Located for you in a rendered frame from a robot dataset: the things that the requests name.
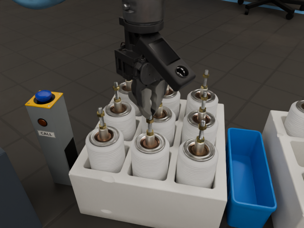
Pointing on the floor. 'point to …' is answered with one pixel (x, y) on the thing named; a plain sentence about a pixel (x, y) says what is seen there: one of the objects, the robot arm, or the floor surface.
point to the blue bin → (248, 180)
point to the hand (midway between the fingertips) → (152, 113)
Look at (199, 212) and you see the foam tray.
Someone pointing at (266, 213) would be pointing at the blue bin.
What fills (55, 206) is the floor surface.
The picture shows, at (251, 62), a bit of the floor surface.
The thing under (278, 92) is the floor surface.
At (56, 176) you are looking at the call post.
